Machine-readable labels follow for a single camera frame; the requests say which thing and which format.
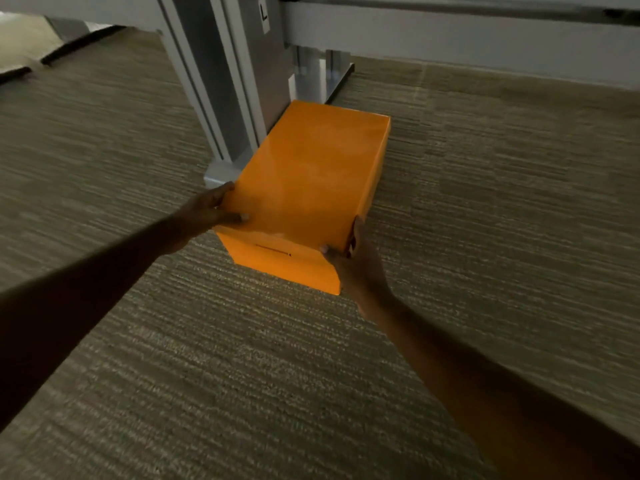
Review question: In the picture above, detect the orange cardboard box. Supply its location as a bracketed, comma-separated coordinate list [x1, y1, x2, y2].
[214, 100, 392, 296]

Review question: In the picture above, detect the person's left hand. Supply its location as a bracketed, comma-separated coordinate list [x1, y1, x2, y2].
[169, 182, 250, 255]

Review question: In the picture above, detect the person's left forearm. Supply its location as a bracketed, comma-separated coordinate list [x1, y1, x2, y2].
[0, 217, 183, 433]

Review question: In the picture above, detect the person's right forearm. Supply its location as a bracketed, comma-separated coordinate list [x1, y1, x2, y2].
[361, 294, 640, 480]

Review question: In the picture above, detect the grey desk frame rail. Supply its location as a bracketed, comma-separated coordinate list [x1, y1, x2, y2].
[280, 0, 640, 90]

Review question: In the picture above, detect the grey metal desk leg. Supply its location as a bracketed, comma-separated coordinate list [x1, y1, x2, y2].
[156, 0, 356, 189]

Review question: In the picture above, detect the person's right hand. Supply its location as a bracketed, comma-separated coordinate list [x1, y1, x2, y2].
[320, 216, 396, 324]

